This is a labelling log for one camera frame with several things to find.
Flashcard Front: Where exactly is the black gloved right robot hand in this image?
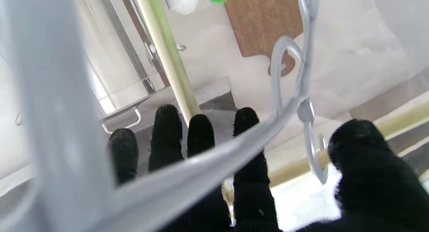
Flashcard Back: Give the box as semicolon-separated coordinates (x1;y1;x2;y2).
107;104;429;232

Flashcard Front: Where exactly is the grey plastic clothes hanger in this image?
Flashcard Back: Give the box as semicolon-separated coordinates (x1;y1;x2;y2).
0;0;329;232

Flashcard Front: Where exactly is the brown printed cutting board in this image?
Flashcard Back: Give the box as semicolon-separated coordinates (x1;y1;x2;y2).
224;0;304;78

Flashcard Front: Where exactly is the wooden hanging rack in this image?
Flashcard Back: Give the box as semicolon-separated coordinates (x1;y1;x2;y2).
132;0;429;189

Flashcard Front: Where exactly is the printed steel stock pot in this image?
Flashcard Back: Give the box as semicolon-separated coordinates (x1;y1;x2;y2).
15;0;188;136

